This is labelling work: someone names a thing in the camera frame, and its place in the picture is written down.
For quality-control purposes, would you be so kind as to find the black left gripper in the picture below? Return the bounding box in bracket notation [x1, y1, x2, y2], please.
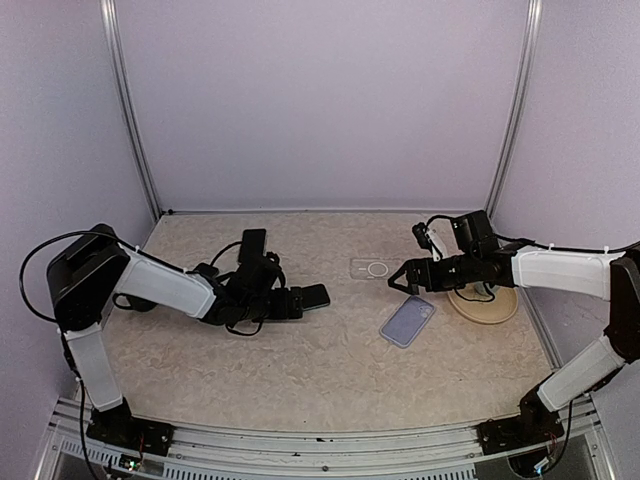
[242, 285, 305, 320]

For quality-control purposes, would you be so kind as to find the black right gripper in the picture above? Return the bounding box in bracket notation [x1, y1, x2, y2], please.
[388, 250, 479, 295]

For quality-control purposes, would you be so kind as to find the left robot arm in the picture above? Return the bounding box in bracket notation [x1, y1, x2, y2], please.
[46, 224, 306, 445]

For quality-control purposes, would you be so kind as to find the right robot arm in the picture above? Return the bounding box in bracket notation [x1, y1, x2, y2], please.
[388, 210, 639, 444]

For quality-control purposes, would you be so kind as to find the clear case upper horizontal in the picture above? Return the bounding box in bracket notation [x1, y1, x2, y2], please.
[349, 258, 402, 280]

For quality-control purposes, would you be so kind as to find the lavender phone case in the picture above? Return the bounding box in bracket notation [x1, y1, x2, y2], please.
[379, 296, 436, 349]

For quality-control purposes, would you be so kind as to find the light blue cup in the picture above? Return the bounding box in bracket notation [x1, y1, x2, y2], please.
[474, 282, 495, 298]

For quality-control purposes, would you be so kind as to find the beige round plate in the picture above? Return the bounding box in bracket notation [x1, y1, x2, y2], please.
[447, 283, 518, 325]

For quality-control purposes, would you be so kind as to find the dark green mug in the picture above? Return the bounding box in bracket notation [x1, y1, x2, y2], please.
[112, 293, 157, 313]

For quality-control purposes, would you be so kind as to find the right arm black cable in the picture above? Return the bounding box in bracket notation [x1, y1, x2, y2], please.
[427, 213, 640, 306]

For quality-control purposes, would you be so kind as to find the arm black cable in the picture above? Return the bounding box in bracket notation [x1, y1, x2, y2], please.
[427, 213, 640, 306]
[18, 229, 286, 336]

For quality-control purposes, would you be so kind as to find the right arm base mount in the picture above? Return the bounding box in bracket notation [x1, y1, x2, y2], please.
[476, 389, 564, 455]

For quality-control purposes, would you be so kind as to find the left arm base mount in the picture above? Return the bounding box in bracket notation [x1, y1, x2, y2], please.
[86, 398, 174, 457]

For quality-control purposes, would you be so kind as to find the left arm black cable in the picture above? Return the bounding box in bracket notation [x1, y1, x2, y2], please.
[18, 229, 286, 336]

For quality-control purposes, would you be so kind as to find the front aluminium rail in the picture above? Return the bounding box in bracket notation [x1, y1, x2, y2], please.
[31, 398, 618, 479]

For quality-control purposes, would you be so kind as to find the right aluminium frame post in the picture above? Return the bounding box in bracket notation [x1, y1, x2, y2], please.
[485, 0, 543, 219]

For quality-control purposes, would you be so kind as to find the aluminium frame post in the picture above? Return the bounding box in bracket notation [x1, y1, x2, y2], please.
[100, 0, 163, 222]
[485, 0, 543, 219]

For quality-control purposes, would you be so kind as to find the left aluminium frame post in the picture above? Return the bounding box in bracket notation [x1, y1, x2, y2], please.
[100, 0, 163, 222]

